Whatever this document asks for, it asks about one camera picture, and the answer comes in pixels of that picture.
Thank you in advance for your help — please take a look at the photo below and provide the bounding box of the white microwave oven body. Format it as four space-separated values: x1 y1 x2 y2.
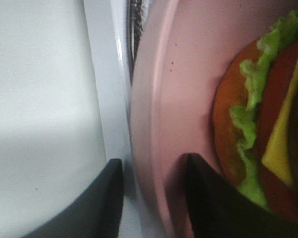
84 0 143 238

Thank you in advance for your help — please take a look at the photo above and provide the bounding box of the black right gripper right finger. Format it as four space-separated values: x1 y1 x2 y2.
186 153 298 238

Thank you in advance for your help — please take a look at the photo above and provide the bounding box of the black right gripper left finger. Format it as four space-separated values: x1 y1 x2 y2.
24 159 124 238

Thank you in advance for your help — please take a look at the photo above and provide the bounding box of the pink round plate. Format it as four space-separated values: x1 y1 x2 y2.
130 0 298 238

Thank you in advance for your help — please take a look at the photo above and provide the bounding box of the burger with lettuce and cheese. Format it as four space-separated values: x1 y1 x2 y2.
212 10 298 225

